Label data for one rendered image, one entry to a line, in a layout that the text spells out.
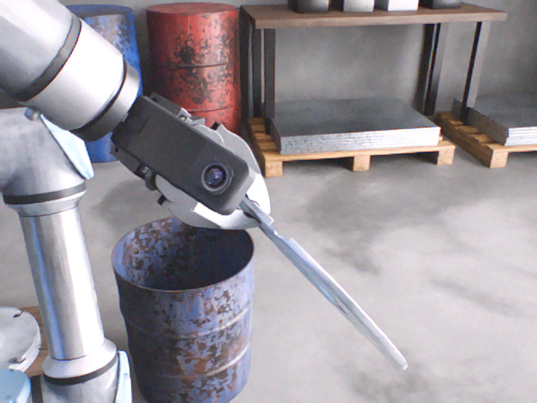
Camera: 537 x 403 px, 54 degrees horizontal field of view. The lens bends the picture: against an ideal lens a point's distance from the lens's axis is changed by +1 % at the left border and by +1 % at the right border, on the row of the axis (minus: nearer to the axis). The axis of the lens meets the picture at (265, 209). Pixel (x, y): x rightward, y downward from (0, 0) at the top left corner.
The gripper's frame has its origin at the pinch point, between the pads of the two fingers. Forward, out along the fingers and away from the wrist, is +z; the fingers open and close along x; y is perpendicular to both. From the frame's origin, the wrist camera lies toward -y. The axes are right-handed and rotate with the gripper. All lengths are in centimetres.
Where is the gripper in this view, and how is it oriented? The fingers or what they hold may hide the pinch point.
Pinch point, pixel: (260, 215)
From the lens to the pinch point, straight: 53.1
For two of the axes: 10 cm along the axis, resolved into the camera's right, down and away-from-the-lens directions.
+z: 5.8, 4.4, 6.9
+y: -5.7, -3.9, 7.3
